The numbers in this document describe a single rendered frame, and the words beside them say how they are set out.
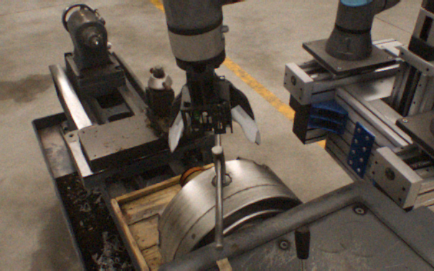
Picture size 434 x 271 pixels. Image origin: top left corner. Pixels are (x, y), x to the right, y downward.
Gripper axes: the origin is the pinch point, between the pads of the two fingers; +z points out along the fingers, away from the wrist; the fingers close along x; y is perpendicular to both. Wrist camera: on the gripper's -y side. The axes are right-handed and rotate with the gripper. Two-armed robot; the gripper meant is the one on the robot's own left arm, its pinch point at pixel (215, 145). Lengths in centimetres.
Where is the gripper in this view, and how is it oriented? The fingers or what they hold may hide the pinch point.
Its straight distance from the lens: 74.8
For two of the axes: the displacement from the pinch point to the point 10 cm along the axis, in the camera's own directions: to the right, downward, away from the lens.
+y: 0.1, 6.5, -7.6
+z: 1.1, 7.5, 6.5
